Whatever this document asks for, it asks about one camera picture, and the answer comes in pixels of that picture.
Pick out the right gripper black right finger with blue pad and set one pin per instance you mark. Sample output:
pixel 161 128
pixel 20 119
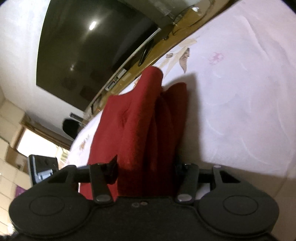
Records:
pixel 223 186

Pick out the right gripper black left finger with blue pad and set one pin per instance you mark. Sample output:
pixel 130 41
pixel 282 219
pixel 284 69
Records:
pixel 92 181

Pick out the red embroidered sweater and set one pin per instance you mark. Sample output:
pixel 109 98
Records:
pixel 142 129

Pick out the wooden framed window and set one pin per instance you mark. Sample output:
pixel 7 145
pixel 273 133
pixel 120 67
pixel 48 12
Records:
pixel 35 139

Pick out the silver set-top box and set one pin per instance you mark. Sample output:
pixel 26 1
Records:
pixel 115 80

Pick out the floral white bedsheet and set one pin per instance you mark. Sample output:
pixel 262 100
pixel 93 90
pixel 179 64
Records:
pixel 240 76

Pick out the large black television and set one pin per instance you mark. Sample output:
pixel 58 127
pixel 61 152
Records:
pixel 82 45

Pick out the wooden TV stand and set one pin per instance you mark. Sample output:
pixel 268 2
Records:
pixel 154 48

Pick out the black round object by wall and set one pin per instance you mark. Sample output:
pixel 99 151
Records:
pixel 71 127

